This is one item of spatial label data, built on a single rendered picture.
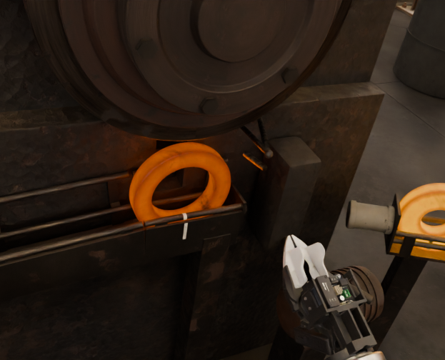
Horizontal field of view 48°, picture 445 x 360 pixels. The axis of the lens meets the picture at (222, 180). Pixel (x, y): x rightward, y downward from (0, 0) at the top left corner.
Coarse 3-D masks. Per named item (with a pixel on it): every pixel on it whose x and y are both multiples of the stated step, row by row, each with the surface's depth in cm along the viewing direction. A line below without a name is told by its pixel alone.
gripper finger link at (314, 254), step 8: (296, 240) 82; (304, 248) 81; (312, 248) 79; (320, 248) 78; (312, 256) 80; (320, 256) 78; (304, 264) 81; (312, 264) 80; (320, 264) 78; (312, 272) 79; (320, 272) 78
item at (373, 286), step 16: (336, 272) 111; (368, 272) 111; (368, 288) 107; (288, 304) 105; (368, 304) 107; (288, 320) 106; (368, 320) 109; (288, 336) 114; (272, 352) 122; (288, 352) 115; (304, 352) 109; (320, 352) 112
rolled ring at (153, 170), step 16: (176, 144) 84; (192, 144) 85; (160, 160) 82; (176, 160) 83; (192, 160) 84; (208, 160) 86; (144, 176) 82; (160, 176) 83; (224, 176) 90; (144, 192) 84; (208, 192) 93; (224, 192) 92; (144, 208) 86; (192, 208) 94; (208, 208) 93
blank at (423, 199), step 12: (420, 192) 98; (432, 192) 96; (444, 192) 95; (408, 204) 98; (420, 204) 98; (432, 204) 97; (444, 204) 97; (408, 216) 100; (420, 216) 100; (408, 228) 102; (420, 228) 101; (432, 228) 103; (444, 228) 102; (420, 240) 103
